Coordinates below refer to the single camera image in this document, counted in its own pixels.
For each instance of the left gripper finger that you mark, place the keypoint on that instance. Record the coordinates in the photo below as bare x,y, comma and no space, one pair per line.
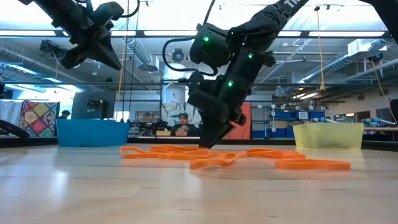
107,54
73,57

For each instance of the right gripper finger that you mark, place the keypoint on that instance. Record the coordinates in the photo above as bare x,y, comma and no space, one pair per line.
214,133

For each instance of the blue plastic basket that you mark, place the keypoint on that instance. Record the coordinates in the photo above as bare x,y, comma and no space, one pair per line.
93,133

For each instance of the yellow plastic basket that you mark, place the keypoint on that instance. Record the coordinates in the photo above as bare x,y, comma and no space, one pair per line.
328,136

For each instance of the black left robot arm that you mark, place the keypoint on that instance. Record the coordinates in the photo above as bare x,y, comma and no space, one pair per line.
62,12

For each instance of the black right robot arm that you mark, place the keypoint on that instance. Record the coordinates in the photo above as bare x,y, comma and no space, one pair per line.
264,21

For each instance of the black ceiling device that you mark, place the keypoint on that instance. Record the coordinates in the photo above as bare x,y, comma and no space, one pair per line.
376,57
49,48

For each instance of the orange-red hanging cloth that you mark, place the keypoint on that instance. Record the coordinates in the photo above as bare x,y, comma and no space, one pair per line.
245,130

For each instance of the person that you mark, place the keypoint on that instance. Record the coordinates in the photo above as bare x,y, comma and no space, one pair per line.
64,114
183,126

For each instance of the leaf print curtain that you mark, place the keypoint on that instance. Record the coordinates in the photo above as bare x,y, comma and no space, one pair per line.
169,115

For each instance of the tan cardboard box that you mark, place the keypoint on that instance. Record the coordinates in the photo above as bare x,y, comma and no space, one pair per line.
163,133

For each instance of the dark monitor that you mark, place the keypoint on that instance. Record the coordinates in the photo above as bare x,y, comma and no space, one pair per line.
93,105

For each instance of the blue storage bin shelf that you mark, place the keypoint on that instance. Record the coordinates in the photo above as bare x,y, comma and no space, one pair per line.
283,115

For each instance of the white cylindrical tank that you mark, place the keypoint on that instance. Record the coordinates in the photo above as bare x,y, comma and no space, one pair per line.
175,93

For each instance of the black round fan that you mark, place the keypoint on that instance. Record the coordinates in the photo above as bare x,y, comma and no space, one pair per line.
178,56

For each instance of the colourful patchwork quilt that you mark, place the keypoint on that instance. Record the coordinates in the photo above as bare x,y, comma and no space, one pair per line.
38,118

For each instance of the white hanging cloth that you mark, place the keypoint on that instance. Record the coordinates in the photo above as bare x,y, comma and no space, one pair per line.
9,112

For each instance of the white air unit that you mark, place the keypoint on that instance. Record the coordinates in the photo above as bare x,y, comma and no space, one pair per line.
367,46

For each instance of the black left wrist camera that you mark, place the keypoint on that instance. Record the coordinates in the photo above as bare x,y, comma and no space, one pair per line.
105,12

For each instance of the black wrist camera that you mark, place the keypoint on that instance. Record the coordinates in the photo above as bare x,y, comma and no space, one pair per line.
208,105
105,12

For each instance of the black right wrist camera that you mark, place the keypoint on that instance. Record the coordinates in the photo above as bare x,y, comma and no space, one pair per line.
208,105

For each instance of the silver spiral duct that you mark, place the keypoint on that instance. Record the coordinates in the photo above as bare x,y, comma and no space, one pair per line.
138,49
335,63

